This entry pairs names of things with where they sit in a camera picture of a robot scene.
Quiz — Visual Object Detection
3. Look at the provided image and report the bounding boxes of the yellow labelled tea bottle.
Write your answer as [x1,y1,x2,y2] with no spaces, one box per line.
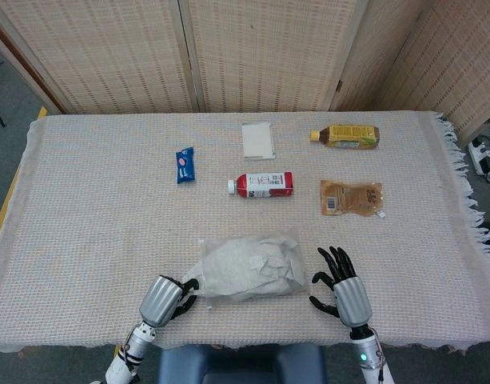
[309,124,381,151]

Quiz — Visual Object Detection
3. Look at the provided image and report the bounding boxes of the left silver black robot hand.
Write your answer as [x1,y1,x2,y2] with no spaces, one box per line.
[138,274,201,330]

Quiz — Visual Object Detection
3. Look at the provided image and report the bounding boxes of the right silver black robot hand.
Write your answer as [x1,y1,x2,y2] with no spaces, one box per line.
[308,246,373,331]

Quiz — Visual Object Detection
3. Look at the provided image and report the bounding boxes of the blue snack packet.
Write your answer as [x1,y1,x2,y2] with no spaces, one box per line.
[175,146,197,185]

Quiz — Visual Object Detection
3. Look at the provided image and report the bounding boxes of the white power strip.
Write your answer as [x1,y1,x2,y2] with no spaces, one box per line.
[467,136,490,176]

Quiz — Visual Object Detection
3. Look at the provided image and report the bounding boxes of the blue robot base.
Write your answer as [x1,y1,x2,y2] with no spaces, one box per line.
[157,342,328,384]

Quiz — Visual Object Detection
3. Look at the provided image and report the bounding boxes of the woven wood-framed screen panel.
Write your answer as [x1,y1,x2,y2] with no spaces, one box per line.
[176,0,369,113]
[328,0,429,113]
[372,0,490,149]
[0,0,201,115]

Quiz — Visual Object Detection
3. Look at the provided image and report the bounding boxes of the brown snack pouch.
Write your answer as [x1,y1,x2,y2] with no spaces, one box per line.
[320,179,385,217]

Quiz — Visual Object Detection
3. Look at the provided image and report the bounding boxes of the white clothes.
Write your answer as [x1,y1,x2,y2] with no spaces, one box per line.
[183,235,309,303]

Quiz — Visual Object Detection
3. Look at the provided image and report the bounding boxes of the transparent plastic bag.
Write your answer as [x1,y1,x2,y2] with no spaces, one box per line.
[183,226,312,309]

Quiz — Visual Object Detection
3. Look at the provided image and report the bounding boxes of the flat white cardboard box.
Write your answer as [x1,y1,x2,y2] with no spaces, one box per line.
[241,122,277,162]

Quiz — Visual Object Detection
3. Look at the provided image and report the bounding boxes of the red bottle with white cap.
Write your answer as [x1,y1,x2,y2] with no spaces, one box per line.
[227,171,296,199]

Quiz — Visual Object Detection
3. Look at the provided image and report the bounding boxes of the beige woven tablecloth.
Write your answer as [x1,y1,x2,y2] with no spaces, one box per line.
[0,110,490,353]

